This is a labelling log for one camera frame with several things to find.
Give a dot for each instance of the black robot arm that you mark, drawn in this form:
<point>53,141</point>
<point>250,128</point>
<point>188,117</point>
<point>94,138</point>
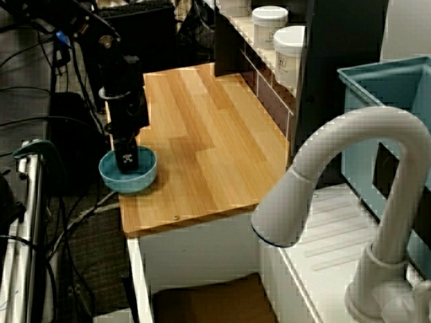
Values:
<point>114,67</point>

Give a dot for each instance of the teal plastic bin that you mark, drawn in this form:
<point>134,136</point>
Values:
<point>370,84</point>

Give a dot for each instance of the light grey gooseneck faucet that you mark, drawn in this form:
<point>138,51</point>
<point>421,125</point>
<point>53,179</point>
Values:
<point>370,121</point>

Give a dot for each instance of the white sink basin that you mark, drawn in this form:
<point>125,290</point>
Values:
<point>202,249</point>

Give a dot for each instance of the black keyboard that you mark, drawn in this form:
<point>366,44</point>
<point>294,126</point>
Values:
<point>141,9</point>

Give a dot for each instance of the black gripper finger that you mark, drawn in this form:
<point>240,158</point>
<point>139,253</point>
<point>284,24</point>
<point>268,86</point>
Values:
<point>123,138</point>
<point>127,158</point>

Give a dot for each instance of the light blue bowl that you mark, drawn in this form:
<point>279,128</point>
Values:
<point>128,186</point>

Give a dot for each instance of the black computer case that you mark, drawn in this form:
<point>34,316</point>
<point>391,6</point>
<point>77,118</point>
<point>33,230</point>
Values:
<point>158,40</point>

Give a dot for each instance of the cream ledge shelf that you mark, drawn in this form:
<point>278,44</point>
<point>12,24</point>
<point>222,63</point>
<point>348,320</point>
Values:
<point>244,30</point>

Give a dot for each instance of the black device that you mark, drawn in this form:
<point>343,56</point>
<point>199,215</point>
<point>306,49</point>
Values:
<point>10,202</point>

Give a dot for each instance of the aluminium frame rail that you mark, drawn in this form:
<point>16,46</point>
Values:
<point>30,202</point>

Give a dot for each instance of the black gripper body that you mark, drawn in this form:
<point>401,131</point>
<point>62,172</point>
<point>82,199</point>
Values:
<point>128,111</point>

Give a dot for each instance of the black floor box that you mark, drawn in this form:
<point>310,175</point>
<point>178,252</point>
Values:
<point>77,151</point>

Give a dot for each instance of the green clamp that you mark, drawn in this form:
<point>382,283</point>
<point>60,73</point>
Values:
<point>37,146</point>

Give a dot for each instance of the white lidded jar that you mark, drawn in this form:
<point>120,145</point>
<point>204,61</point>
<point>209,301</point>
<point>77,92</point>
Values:
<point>288,50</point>
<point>269,23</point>

